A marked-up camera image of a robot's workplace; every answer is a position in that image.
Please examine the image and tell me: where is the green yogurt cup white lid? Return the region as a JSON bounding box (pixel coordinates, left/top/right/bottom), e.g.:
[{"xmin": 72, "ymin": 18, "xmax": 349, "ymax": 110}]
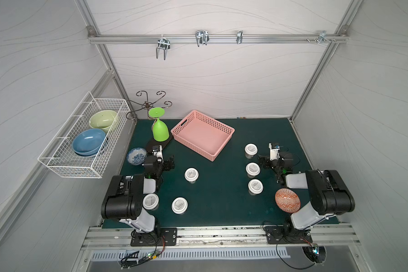
[{"xmin": 184, "ymin": 168, "xmax": 199, "ymax": 184}]

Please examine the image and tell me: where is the pink plastic basket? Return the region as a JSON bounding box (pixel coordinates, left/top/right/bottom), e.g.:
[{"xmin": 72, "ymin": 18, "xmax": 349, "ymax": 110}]
[{"xmin": 171, "ymin": 110, "xmax": 235, "ymax": 162}]

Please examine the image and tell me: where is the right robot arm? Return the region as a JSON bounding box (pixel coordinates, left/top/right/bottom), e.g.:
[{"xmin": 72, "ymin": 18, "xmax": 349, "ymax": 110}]
[{"xmin": 258, "ymin": 152, "xmax": 355, "ymax": 234}]

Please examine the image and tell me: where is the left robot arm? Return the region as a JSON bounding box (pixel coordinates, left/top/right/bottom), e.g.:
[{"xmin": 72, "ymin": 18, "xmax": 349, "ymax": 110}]
[{"xmin": 101, "ymin": 155, "xmax": 175, "ymax": 233}]

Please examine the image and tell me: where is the blue white floral bowl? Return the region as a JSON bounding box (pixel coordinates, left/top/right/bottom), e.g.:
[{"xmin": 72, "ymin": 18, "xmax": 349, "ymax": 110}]
[{"xmin": 126, "ymin": 147, "xmax": 147, "ymax": 165}]

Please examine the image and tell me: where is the dark cup holder stand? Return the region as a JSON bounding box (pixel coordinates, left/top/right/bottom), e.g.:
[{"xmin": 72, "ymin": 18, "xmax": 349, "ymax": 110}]
[{"xmin": 126, "ymin": 90, "xmax": 173, "ymax": 155}]

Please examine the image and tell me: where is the green plastic goblet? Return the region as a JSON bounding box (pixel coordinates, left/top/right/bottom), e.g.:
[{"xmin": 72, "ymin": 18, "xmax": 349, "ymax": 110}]
[{"xmin": 148, "ymin": 107, "xmax": 170, "ymax": 142}]

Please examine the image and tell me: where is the light green bowl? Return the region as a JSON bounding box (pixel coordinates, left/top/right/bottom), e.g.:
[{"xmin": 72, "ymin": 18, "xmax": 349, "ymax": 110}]
[{"xmin": 88, "ymin": 110, "xmax": 117, "ymax": 134}]

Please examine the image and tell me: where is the white vent strip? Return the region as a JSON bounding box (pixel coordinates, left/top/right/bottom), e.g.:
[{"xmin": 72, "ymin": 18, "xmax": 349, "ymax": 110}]
[{"xmin": 91, "ymin": 247, "xmax": 291, "ymax": 262}]

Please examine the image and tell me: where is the metal double hook left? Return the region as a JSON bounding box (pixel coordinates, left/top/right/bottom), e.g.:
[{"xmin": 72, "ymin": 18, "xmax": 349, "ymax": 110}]
[{"xmin": 156, "ymin": 37, "xmax": 171, "ymax": 60}]

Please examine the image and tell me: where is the metal double hook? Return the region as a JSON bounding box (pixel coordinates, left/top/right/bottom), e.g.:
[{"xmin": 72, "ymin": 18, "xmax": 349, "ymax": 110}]
[
  {"xmin": 195, "ymin": 30, "xmax": 210, "ymax": 47},
  {"xmin": 156, "ymin": 37, "xmax": 171, "ymax": 60}
]

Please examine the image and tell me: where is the small metal hook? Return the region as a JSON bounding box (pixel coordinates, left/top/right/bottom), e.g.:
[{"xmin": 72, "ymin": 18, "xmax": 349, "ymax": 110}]
[{"xmin": 236, "ymin": 31, "xmax": 243, "ymax": 44}]

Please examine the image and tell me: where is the metal hook right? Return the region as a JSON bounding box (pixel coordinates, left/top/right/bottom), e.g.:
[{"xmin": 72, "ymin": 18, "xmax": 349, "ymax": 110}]
[{"xmin": 306, "ymin": 31, "xmax": 337, "ymax": 46}]

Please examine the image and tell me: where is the metal double hook middle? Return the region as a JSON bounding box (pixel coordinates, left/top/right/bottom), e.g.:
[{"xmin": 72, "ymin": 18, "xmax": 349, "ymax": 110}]
[{"xmin": 195, "ymin": 30, "xmax": 210, "ymax": 47}]

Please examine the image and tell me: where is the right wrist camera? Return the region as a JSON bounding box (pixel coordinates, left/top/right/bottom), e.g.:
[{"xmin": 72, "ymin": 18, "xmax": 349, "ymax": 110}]
[{"xmin": 269, "ymin": 143, "xmax": 281, "ymax": 161}]

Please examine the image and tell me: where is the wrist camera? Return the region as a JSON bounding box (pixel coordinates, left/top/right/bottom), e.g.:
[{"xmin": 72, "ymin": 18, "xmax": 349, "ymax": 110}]
[
  {"xmin": 269, "ymin": 143, "xmax": 281, "ymax": 161},
  {"xmin": 153, "ymin": 145, "xmax": 164, "ymax": 163}
]

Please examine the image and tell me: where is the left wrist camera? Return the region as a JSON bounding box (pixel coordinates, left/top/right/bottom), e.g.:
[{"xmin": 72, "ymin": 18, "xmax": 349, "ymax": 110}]
[{"xmin": 153, "ymin": 145, "xmax": 164, "ymax": 163}]

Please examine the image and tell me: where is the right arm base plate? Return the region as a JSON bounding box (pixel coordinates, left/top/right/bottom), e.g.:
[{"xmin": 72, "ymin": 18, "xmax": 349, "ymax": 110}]
[{"xmin": 263, "ymin": 225, "xmax": 313, "ymax": 245}]

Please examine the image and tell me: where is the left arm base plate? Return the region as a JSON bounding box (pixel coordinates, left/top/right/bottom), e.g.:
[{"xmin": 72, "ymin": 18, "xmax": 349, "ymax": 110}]
[{"xmin": 130, "ymin": 228, "xmax": 178, "ymax": 247}]

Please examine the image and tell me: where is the white wire wall basket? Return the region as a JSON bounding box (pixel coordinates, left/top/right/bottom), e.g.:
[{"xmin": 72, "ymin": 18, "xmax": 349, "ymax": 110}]
[{"xmin": 38, "ymin": 93, "xmax": 129, "ymax": 179}]

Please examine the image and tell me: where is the aluminium front rail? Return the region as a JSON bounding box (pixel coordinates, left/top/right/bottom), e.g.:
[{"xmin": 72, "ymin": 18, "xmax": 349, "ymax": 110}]
[{"xmin": 81, "ymin": 223, "xmax": 361, "ymax": 250}]

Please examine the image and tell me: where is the aluminium rail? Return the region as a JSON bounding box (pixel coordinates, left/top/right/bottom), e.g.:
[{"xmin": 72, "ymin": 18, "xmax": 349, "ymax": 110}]
[
  {"xmin": 81, "ymin": 223, "xmax": 361, "ymax": 250},
  {"xmin": 88, "ymin": 32, "xmax": 350, "ymax": 45}
]

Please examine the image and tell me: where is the cable bundle left base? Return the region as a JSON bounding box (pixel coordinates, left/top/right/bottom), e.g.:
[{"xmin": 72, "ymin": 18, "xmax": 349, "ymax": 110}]
[{"xmin": 119, "ymin": 233, "xmax": 165, "ymax": 269}]

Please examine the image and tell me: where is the black cable right base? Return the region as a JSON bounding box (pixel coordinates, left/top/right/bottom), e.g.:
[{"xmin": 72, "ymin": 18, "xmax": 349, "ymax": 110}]
[{"xmin": 275, "ymin": 243, "xmax": 327, "ymax": 271}]

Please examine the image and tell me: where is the aluminium top rail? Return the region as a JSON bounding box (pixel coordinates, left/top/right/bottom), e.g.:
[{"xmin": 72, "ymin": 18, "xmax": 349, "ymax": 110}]
[{"xmin": 88, "ymin": 32, "xmax": 350, "ymax": 45}]

